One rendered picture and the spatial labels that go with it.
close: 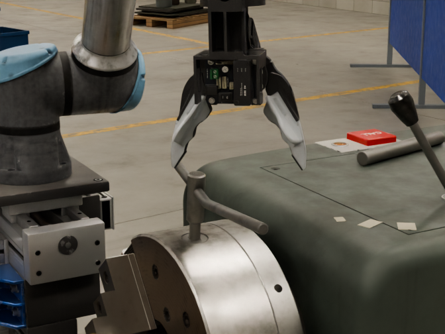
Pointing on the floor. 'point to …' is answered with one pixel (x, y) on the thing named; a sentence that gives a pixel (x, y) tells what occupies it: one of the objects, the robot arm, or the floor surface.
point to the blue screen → (417, 45)
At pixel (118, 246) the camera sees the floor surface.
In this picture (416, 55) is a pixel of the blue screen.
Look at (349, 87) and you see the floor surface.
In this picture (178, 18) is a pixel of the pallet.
